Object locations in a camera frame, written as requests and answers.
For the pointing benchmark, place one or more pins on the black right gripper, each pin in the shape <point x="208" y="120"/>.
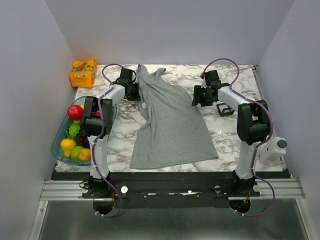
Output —
<point x="197" y="90"/>

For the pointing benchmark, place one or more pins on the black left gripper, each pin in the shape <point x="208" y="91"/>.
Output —
<point x="136" y="97"/>

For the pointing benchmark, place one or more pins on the colourful round brooch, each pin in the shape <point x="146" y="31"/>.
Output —
<point x="144" y="106"/>

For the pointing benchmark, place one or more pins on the black brooch display box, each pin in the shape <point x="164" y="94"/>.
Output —
<point x="224" y="110"/>

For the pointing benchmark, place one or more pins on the grey tank top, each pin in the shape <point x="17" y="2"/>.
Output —
<point x="175" y="132"/>

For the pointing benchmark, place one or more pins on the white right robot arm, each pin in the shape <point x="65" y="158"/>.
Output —
<point x="253" y="124"/>

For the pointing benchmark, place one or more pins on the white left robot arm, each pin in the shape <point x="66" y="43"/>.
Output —
<point x="97" y="122"/>

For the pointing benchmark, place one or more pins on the orange snack bag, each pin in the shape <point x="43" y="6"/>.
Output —
<point x="83" y="73"/>

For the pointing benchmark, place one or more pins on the red apple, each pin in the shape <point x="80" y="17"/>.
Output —
<point x="75" y="112"/>

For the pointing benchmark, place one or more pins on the yellow lemon under apple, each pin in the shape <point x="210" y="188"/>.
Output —
<point x="79" y="121"/>

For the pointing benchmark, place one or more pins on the dark purple grape bunch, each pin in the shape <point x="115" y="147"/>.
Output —
<point x="82" y="140"/>

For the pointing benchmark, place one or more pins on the green striped melon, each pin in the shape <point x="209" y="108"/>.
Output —
<point x="74" y="131"/>

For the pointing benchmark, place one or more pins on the orange yellow fruit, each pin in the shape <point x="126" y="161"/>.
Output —
<point x="85" y="154"/>

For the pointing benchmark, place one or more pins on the green lime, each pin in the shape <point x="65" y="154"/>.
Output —
<point x="75" y="153"/>

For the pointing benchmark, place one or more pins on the yellow pear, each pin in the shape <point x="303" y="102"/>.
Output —
<point x="67" y="145"/>

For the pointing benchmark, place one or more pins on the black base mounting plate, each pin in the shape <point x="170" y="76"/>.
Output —
<point x="152" y="190"/>

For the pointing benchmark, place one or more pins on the white bottle black cap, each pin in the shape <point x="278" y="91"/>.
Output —
<point x="273" y="150"/>

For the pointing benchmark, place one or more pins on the aluminium rail frame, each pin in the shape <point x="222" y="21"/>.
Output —
<point x="273" y="186"/>

